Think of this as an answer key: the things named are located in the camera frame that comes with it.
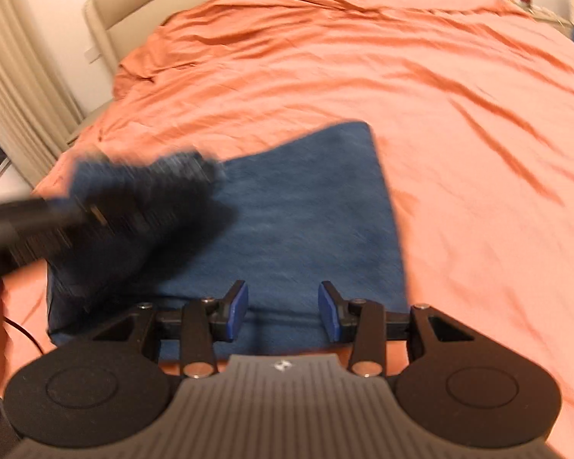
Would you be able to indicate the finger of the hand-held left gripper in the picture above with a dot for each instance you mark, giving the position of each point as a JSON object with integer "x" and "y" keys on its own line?
{"x": 153, "y": 191}

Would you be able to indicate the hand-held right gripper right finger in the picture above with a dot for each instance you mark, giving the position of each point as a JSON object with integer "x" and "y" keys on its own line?
{"x": 329, "y": 311}

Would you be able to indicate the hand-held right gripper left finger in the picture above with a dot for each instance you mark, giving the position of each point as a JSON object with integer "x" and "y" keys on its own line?
{"x": 237, "y": 311}

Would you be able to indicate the blue denim pants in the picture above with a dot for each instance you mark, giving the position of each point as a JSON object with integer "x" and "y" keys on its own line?
{"x": 306, "y": 220}

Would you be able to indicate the beige nightstand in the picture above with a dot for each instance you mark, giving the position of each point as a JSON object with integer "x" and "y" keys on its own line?
{"x": 88, "y": 124}

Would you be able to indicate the beige curtain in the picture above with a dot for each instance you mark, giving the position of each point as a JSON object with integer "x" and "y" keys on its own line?
{"x": 24, "y": 81}

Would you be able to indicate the beige upholstered bed headboard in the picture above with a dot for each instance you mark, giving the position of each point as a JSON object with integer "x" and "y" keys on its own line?
{"x": 124, "y": 14}

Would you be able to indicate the orange duvet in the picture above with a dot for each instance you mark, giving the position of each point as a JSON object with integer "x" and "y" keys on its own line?
{"x": 435, "y": 129}

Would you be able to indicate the white nightstand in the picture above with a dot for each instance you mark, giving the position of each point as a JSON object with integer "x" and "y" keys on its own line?
{"x": 545, "y": 14}

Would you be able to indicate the white wall socket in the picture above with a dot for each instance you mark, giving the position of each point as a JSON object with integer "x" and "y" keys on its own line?
{"x": 92, "y": 55}

